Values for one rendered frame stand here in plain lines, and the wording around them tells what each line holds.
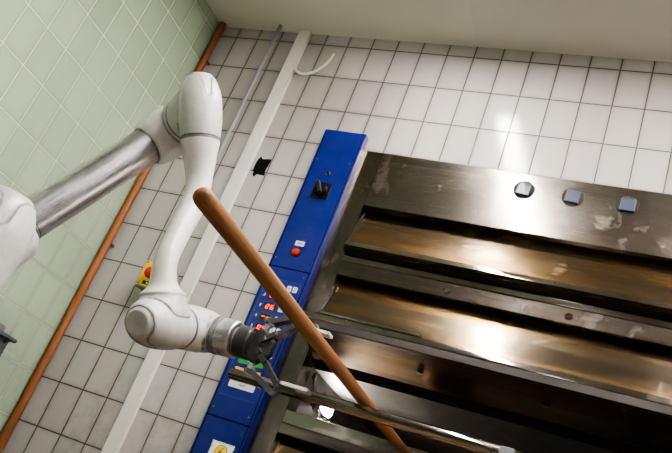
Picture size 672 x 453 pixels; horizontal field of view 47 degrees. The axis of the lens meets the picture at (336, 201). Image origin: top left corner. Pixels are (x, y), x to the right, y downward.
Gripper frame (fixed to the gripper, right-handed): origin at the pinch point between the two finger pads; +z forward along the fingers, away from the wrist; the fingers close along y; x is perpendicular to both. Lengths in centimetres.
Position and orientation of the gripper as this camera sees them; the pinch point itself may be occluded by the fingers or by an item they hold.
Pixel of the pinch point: (316, 362)
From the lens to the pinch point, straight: 177.0
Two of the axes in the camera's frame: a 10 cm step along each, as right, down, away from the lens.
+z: 9.0, 1.7, -3.9
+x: -2.6, -5.1, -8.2
